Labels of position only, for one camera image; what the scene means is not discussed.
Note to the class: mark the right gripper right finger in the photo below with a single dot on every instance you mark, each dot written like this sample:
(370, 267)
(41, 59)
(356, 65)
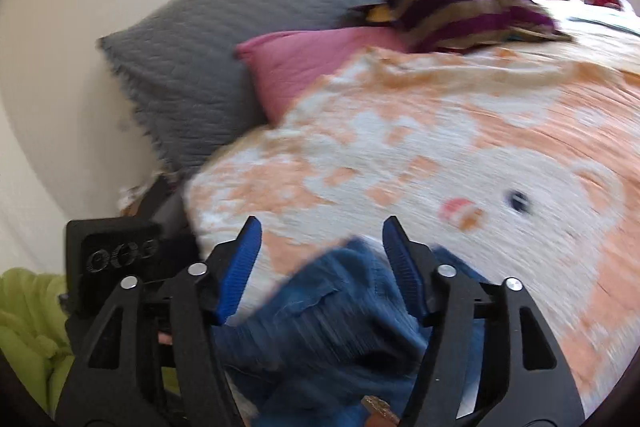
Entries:
(491, 360)

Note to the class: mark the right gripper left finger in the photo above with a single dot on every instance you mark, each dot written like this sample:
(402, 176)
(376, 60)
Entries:
(187, 307)

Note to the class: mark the blue denim pants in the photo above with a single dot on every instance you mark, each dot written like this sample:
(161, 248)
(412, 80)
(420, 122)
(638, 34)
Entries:
(336, 331)

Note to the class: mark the grey quilted headboard cover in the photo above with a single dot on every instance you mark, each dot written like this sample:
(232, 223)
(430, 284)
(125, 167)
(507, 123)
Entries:
(178, 67)

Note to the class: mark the orange white fleece blanket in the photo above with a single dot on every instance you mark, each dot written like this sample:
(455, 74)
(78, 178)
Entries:
(522, 164)

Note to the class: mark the pink quilted pillow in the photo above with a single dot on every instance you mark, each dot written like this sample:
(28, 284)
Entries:
(284, 64)

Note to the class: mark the purple striped pillow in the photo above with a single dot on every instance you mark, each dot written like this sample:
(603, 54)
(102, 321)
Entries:
(462, 25)

